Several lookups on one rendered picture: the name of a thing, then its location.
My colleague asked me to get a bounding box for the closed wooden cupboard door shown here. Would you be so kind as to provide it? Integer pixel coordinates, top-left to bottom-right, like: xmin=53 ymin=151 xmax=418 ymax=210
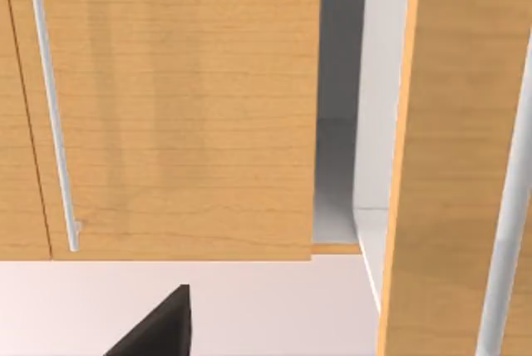
xmin=2 ymin=0 xmax=323 ymax=262

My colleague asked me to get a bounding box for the open wooden cupboard door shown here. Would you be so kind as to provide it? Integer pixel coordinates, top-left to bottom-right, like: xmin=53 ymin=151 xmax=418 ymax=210
xmin=376 ymin=0 xmax=532 ymax=356

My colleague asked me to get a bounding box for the wooden cupboard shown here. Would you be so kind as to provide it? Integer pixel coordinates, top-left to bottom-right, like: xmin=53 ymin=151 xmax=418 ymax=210
xmin=0 ymin=0 xmax=412 ymax=315

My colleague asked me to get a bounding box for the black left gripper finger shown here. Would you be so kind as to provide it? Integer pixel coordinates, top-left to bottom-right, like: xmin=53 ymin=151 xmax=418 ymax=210
xmin=102 ymin=284 xmax=195 ymax=356

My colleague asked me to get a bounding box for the long metal door handle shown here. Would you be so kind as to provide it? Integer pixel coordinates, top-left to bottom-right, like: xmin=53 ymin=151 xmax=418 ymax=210
xmin=25 ymin=0 xmax=81 ymax=253
xmin=475 ymin=27 xmax=532 ymax=356

